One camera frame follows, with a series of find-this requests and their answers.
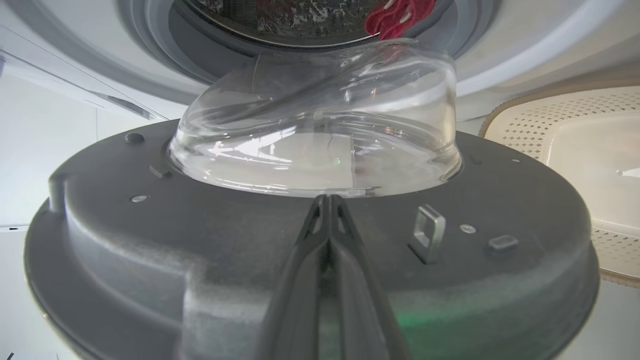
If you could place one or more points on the red white-striped garment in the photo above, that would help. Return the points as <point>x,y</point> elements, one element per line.
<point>395,20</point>

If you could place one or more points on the dark grey glass washer door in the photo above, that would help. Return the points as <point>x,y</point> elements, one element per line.
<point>150,250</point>

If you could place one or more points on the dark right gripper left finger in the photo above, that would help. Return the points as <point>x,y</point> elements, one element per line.
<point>300,300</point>

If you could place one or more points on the white front-load washing machine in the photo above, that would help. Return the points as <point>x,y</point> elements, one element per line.
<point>525,40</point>

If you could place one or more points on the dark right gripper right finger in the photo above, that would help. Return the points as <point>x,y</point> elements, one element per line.
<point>362,310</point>

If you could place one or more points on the cream perforated laundry basket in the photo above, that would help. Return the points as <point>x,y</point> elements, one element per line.
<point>590,150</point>

